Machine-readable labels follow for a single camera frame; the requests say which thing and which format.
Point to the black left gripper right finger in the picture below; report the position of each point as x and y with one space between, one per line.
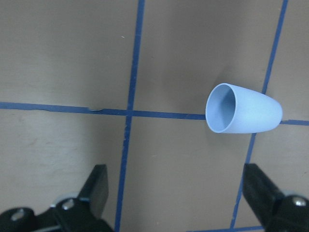
275 209

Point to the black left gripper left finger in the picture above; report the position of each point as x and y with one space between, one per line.
81 213

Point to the light blue plastic cup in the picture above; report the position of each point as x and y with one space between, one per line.
234 109

